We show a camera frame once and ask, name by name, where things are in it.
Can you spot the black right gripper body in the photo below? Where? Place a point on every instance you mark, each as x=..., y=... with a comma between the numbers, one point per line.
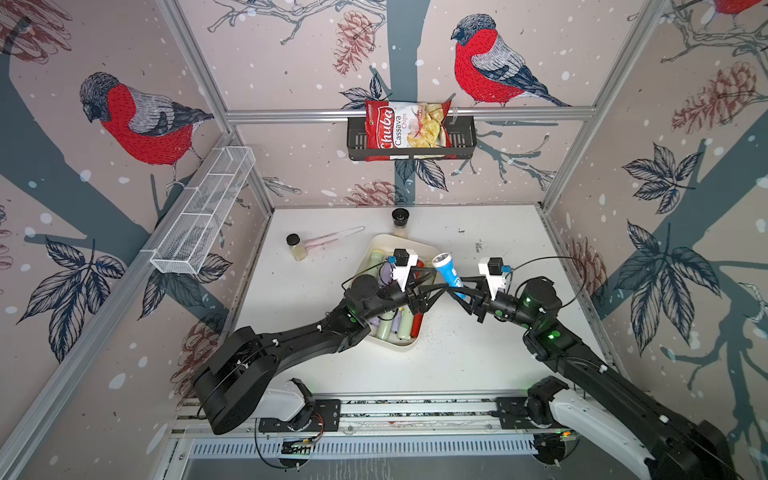
x=487, y=306

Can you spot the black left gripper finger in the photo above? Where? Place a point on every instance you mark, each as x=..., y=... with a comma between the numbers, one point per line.
x=426, y=289
x=426, y=301

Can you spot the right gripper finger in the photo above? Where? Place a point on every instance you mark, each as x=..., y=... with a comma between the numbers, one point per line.
x=470, y=305
x=467, y=285

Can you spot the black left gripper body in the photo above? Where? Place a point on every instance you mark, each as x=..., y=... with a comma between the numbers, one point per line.
x=412, y=301

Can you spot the red flashlight back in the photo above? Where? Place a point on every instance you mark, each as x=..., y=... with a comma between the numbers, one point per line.
x=416, y=326

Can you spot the purple flashlight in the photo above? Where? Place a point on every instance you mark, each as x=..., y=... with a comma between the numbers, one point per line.
x=396, y=325
x=384, y=329
x=385, y=275

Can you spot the blue flashlight back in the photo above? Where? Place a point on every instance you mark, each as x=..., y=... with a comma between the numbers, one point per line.
x=443, y=264

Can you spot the cream plastic storage tray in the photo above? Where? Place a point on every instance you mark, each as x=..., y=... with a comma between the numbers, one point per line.
x=386, y=244

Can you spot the green flashlight front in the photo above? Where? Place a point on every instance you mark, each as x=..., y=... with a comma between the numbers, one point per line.
x=406, y=324

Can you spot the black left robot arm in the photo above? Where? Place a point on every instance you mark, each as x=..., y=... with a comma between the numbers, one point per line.
x=232, y=382

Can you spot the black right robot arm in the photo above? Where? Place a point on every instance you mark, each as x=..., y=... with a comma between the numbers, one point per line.
x=586, y=395

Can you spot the large spice jar black lid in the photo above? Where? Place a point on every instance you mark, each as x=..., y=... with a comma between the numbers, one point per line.
x=400, y=218

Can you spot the small spice jar black lid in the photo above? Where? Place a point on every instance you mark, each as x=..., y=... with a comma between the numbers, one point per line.
x=296, y=246

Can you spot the red cassava chips bag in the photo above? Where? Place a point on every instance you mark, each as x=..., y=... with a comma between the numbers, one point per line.
x=406, y=125

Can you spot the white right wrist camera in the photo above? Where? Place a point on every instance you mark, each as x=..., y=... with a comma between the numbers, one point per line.
x=497, y=274

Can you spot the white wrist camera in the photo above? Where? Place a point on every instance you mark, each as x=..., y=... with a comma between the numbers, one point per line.
x=497, y=274
x=402, y=261

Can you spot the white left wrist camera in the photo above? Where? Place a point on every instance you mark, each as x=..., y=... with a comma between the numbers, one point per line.
x=402, y=261

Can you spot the pink handled metal tongs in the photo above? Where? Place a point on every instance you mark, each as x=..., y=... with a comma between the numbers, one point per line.
x=324, y=240

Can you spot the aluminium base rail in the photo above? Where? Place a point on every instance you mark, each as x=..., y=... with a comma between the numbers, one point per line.
x=348, y=427

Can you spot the black wall basket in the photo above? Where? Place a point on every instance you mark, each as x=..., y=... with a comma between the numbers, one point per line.
x=451, y=140

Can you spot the white wire mesh shelf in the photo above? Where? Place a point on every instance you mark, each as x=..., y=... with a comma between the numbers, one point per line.
x=193, y=233

